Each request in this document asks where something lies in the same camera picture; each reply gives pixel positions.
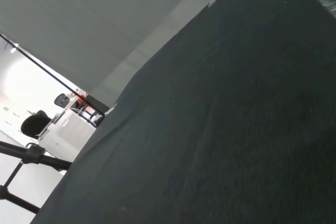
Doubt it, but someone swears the white cabinet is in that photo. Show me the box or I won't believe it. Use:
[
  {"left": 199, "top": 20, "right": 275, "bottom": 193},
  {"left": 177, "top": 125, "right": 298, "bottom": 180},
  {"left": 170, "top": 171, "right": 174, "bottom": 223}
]
[{"left": 37, "top": 108, "right": 105, "bottom": 161}]

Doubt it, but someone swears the black mesh office chair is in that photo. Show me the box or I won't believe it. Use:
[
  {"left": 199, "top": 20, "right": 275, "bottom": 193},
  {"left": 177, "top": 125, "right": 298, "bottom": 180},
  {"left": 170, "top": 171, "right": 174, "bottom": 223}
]
[{"left": 54, "top": 93, "right": 71, "bottom": 109}]

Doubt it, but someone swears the black table cloth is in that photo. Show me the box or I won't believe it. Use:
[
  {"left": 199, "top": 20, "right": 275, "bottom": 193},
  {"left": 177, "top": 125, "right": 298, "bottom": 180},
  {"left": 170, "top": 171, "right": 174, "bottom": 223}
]
[{"left": 28, "top": 0, "right": 336, "bottom": 224}]

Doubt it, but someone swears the black tripod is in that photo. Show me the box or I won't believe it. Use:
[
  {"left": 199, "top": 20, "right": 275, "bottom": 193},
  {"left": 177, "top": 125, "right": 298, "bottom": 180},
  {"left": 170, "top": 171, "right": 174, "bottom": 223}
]
[{"left": 0, "top": 141, "right": 72, "bottom": 216}]

